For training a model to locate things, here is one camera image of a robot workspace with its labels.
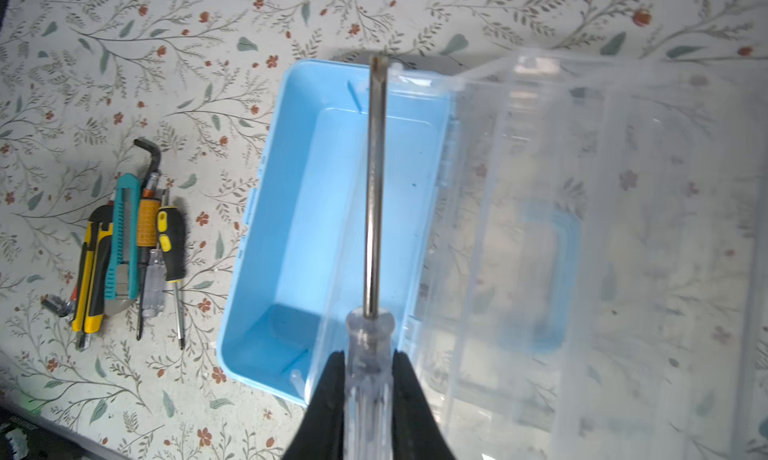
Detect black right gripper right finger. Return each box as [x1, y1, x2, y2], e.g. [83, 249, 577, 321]
[391, 351, 455, 460]

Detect blue clear plastic tool box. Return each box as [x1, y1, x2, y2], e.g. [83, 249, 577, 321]
[217, 50, 767, 459]

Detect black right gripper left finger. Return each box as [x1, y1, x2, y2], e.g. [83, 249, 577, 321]
[282, 351, 346, 460]

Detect black hex key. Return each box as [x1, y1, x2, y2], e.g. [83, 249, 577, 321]
[133, 138, 162, 189]

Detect teal utility knife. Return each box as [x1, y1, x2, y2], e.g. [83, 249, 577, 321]
[104, 174, 141, 316]

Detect clear handled screwdriver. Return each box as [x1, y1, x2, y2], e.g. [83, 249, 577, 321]
[344, 56, 395, 459]

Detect orange handled screwdriver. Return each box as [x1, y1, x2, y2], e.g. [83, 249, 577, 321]
[135, 171, 163, 342]

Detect yellow black utility knife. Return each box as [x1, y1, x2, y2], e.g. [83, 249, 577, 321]
[72, 200, 114, 351]

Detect yellow black handled screwdriver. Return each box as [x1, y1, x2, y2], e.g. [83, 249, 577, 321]
[157, 189, 186, 351]

